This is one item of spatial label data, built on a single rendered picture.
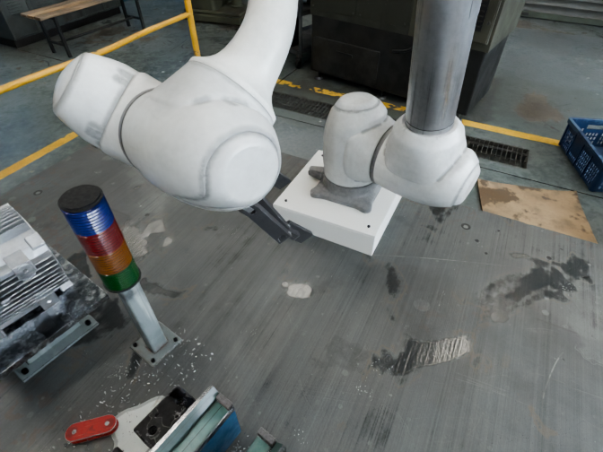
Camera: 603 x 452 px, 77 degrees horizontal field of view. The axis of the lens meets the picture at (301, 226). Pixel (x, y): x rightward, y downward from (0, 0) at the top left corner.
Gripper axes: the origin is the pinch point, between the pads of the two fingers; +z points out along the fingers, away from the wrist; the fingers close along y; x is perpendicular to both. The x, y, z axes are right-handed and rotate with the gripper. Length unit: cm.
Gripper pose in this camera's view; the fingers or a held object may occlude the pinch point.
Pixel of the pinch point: (292, 207)
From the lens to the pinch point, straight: 72.9
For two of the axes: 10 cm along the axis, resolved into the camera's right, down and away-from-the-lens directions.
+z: 5.8, 3.0, 7.6
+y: 3.1, 7.8, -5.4
